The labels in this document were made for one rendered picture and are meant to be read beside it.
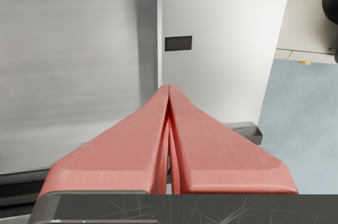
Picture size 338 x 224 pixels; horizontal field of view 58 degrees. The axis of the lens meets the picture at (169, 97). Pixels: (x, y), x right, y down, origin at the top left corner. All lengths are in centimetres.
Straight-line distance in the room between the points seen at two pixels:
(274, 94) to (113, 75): 138
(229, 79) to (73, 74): 18
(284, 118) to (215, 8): 152
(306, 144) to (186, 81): 173
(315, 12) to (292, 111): 77
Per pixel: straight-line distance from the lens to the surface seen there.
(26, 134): 40
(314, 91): 179
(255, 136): 42
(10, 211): 47
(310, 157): 217
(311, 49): 123
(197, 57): 35
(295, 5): 111
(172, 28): 32
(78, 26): 32
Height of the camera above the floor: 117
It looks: 53 degrees down
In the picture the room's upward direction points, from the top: 163 degrees clockwise
